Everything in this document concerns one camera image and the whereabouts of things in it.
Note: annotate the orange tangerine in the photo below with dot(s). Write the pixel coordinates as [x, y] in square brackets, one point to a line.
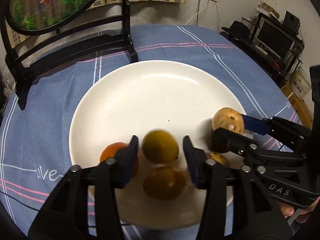
[110, 152]

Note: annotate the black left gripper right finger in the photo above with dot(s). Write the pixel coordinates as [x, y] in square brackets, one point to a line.
[255, 214]

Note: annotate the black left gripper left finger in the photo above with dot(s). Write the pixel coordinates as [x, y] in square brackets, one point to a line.
[64, 214]

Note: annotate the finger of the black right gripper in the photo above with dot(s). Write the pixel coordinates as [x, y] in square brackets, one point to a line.
[224, 141]
[290, 134]

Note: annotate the round goldfish screen ornament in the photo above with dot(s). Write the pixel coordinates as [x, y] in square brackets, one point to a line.
[39, 17]

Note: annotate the tan potato-like fruit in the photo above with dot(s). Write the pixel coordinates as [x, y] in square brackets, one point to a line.
[229, 119]

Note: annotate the small yellow-brown fruit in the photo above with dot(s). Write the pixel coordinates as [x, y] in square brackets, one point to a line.
[219, 158]

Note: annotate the brown-orange round fruit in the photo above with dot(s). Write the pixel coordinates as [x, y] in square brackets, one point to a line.
[165, 183]

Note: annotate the white oval plate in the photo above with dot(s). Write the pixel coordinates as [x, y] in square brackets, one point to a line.
[157, 101]

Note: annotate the person's right hand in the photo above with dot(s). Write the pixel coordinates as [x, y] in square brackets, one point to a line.
[299, 216]

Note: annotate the blue striped tablecloth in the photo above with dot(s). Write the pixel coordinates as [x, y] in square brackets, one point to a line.
[34, 140]

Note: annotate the yellow-green round fruit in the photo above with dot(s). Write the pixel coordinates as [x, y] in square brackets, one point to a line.
[160, 147]

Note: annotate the black monitor on shelf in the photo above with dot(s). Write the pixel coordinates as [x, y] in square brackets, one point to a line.
[275, 38]

